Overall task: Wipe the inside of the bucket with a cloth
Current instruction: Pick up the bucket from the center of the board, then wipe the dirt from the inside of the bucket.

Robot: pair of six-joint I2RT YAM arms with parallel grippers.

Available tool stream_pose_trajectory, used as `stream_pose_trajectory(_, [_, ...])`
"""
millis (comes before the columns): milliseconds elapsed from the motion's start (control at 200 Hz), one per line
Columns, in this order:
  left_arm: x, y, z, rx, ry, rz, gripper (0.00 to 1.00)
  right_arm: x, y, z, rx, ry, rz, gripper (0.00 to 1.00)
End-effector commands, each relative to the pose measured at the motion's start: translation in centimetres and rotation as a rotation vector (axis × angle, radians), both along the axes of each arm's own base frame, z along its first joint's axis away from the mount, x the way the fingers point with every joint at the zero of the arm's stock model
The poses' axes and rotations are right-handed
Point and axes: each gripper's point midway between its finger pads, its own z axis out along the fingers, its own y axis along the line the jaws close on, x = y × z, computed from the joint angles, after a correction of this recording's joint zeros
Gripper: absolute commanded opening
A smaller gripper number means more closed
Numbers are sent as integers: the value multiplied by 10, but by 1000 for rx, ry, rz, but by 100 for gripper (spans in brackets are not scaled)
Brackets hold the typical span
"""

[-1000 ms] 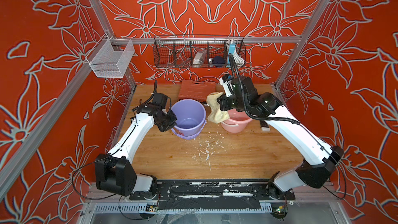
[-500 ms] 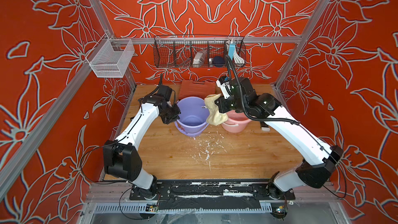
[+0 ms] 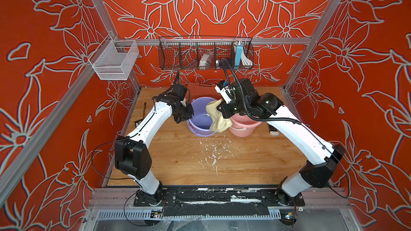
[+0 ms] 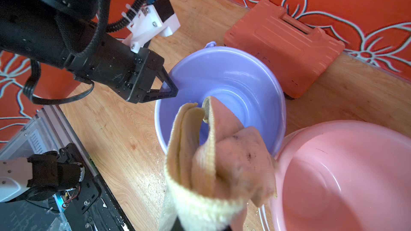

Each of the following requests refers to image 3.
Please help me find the purple plastic bucket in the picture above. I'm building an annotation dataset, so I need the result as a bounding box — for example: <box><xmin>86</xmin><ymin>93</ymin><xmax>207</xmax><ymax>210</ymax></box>
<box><xmin>187</xmin><ymin>97</ymin><xmax>215</xmax><ymax>138</ymax></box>

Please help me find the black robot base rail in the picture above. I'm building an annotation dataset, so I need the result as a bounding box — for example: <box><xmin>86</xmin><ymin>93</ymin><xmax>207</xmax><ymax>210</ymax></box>
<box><xmin>133</xmin><ymin>185</ymin><xmax>305</xmax><ymax>219</ymax></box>

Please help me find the white wire mesh basket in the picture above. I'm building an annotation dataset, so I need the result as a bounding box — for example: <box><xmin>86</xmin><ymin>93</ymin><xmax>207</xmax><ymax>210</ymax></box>
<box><xmin>89</xmin><ymin>41</ymin><xmax>139</xmax><ymax>81</ymax></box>

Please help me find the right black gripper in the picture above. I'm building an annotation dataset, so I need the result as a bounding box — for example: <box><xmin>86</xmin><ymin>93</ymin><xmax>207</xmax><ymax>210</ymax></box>
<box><xmin>214</xmin><ymin>97</ymin><xmax>251</xmax><ymax>120</ymax></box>

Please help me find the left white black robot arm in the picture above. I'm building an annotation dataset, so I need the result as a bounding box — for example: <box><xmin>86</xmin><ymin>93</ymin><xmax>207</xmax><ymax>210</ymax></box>
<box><xmin>114</xmin><ymin>92</ymin><xmax>194</xmax><ymax>205</ymax></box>

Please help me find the light blue box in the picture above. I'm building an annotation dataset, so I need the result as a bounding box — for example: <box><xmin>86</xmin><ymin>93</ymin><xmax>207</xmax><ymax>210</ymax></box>
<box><xmin>233</xmin><ymin>42</ymin><xmax>243</xmax><ymax>70</ymax></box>

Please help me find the yellow stained cloth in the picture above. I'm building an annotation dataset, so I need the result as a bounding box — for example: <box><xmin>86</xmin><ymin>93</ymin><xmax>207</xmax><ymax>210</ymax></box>
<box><xmin>205</xmin><ymin>99</ymin><xmax>232</xmax><ymax>133</ymax></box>

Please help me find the clear plastic bottle in basket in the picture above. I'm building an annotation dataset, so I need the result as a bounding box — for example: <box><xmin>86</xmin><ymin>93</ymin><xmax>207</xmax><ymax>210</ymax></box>
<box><xmin>199</xmin><ymin>52</ymin><xmax>214</xmax><ymax>70</ymax></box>

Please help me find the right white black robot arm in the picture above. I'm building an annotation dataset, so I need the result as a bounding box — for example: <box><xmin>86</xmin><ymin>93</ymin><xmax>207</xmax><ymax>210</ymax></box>
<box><xmin>215</xmin><ymin>79</ymin><xmax>345</xmax><ymax>206</ymax></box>

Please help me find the white cable bundle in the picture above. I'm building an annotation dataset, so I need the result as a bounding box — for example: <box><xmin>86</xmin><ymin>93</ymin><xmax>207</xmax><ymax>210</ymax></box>
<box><xmin>240</xmin><ymin>49</ymin><xmax>254</xmax><ymax>70</ymax></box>

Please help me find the black wire wall basket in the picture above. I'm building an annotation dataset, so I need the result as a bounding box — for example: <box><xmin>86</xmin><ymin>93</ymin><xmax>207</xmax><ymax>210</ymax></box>
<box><xmin>158</xmin><ymin>35</ymin><xmax>254</xmax><ymax>71</ymax></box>

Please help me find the pink plastic bucket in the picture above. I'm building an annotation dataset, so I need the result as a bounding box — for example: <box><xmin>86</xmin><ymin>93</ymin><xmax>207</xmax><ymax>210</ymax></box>
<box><xmin>229</xmin><ymin>114</ymin><xmax>262</xmax><ymax>138</ymax></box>

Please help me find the black white handled brush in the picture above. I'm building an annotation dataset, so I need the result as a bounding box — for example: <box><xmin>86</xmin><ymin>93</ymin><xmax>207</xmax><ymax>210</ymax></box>
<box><xmin>268</xmin><ymin>124</ymin><xmax>279</xmax><ymax>136</ymax></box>

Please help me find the small black yellow card device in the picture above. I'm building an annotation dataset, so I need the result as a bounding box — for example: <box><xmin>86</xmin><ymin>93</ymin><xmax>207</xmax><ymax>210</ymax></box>
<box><xmin>134</xmin><ymin>119</ymin><xmax>143</xmax><ymax>127</ymax></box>

